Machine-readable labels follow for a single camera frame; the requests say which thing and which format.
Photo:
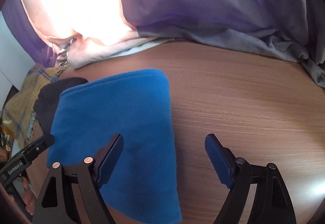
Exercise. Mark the white sheer curtain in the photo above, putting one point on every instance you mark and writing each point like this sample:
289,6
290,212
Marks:
86,31

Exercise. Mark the person's left hand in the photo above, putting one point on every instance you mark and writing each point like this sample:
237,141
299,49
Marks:
29,197

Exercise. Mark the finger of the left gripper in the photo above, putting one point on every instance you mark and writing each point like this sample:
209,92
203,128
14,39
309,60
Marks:
33,150

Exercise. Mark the purple grey curtain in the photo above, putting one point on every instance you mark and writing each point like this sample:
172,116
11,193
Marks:
290,30

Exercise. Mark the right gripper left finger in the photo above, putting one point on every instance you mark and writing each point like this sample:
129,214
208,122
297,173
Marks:
56,202

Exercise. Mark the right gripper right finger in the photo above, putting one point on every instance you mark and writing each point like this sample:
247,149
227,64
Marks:
272,202

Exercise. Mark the dark folded garment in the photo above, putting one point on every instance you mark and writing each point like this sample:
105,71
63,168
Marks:
47,102

